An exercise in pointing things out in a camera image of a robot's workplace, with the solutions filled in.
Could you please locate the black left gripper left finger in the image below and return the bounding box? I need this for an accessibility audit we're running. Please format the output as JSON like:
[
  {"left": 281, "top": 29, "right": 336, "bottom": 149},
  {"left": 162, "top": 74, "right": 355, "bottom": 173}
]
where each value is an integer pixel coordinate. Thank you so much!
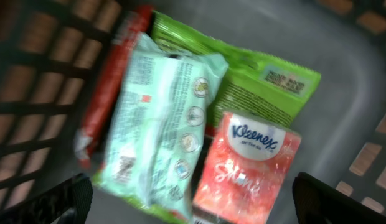
[{"left": 0, "top": 173, "right": 93, "bottom": 224}]

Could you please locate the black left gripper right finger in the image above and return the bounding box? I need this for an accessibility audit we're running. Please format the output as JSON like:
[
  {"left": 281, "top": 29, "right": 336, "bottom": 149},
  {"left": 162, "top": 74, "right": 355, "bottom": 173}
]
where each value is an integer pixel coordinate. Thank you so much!
[{"left": 292, "top": 172, "right": 386, "bottom": 224}]

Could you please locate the red candy bar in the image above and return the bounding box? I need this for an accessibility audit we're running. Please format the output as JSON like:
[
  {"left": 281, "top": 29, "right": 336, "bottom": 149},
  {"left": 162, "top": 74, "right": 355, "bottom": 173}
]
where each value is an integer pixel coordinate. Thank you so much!
[{"left": 74, "top": 4, "right": 154, "bottom": 169}]

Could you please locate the red Kleenex tissue pack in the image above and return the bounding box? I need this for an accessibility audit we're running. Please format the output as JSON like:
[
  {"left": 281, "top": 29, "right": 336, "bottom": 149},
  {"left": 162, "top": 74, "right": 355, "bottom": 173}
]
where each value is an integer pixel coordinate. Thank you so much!
[{"left": 193, "top": 111, "right": 301, "bottom": 223}]

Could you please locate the mint green wipes pack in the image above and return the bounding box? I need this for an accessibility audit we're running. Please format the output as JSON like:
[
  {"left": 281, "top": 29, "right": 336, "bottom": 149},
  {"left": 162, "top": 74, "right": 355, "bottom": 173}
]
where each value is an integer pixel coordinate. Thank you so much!
[{"left": 98, "top": 34, "right": 228, "bottom": 222}]

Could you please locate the green snack bag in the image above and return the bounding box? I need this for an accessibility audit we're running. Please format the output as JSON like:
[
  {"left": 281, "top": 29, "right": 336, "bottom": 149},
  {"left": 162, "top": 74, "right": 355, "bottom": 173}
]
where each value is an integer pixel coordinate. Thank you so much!
[{"left": 150, "top": 12, "right": 321, "bottom": 136}]

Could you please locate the grey plastic mesh basket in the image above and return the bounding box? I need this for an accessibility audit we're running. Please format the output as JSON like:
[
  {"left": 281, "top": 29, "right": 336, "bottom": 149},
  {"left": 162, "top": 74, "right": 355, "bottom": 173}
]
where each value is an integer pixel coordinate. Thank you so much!
[{"left": 0, "top": 0, "right": 386, "bottom": 223}]

